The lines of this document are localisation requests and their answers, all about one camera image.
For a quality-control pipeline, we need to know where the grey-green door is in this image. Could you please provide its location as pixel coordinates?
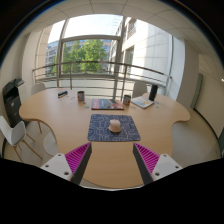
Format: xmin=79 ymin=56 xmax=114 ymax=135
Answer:
xmin=190 ymin=73 xmax=204 ymax=110

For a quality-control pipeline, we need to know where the beige computer mouse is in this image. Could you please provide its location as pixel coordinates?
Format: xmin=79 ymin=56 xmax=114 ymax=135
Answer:
xmin=108 ymin=118 xmax=123 ymax=134

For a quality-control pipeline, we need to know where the red and grey magazine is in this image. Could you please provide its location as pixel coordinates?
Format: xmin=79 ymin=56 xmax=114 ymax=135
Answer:
xmin=91 ymin=98 xmax=125 ymax=111

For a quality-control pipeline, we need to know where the light illustrated booklet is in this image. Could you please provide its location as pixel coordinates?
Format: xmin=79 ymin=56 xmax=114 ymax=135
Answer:
xmin=130 ymin=95 xmax=155 ymax=110

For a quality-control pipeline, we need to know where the small dark blue box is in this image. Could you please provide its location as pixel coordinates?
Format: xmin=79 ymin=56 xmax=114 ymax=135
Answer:
xmin=57 ymin=90 xmax=69 ymax=99

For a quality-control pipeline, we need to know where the dark blue patterned mouse pad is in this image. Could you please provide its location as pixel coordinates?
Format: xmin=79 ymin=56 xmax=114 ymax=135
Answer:
xmin=87 ymin=113 xmax=142 ymax=143

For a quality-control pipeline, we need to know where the white printed mug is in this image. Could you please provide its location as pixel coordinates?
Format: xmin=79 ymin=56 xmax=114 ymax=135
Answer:
xmin=76 ymin=90 xmax=86 ymax=102
xmin=122 ymin=94 xmax=132 ymax=106

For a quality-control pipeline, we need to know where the black office printer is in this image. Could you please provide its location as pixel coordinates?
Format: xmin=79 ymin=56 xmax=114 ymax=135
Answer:
xmin=2 ymin=77 xmax=29 ymax=128

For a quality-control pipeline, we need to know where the metal balcony railing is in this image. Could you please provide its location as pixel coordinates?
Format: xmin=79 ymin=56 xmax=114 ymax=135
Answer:
xmin=32 ymin=60 xmax=173 ymax=99

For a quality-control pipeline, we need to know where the white chair with wooden legs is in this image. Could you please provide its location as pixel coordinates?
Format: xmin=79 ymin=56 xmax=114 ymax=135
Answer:
xmin=0 ymin=115 xmax=44 ymax=164

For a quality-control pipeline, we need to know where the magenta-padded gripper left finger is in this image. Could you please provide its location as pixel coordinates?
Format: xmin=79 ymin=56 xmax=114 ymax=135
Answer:
xmin=39 ymin=142 xmax=93 ymax=185

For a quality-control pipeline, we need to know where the tall black speaker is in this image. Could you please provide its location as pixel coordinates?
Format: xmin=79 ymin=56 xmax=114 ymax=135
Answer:
xmin=148 ymin=84 xmax=159 ymax=102

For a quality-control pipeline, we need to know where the white table pedestal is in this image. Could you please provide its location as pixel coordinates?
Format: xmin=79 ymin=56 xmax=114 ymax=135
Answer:
xmin=42 ymin=121 xmax=61 ymax=158

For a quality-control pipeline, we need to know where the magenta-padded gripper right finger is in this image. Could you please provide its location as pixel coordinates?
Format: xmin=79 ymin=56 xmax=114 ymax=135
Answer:
xmin=132 ymin=142 xmax=184 ymax=186

